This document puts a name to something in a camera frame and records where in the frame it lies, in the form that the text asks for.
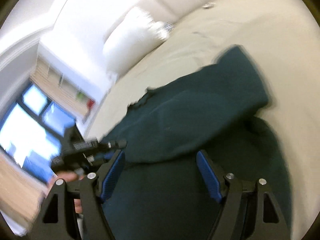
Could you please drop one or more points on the black white patterned item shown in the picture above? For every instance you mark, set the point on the black white patterned item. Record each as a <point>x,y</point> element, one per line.
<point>168,26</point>

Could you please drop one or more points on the white pillow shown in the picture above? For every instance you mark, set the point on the white pillow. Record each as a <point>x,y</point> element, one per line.
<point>136,36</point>

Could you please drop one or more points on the person left hand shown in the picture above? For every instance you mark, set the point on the person left hand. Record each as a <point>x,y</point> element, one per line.
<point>67,176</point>

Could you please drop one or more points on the beige bed sheet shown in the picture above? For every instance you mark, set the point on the beige bed sheet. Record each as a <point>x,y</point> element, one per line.
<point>282,38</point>

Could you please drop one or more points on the wall shelf unit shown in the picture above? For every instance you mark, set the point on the wall shelf unit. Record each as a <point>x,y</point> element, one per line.
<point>68,86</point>

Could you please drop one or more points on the window with black frame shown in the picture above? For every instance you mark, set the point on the window with black frame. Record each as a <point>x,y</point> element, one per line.
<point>33,130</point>

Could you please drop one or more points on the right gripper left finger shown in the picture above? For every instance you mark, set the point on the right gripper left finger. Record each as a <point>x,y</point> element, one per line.
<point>57,216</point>

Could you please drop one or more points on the dark green sweater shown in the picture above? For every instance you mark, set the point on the dark green sweater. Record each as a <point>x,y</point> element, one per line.
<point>161,193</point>

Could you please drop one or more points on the small white item on bed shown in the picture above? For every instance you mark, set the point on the small white item on bed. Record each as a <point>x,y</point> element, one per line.
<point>208,5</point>

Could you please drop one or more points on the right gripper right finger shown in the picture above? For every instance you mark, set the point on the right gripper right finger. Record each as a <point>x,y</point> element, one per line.
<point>247,209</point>

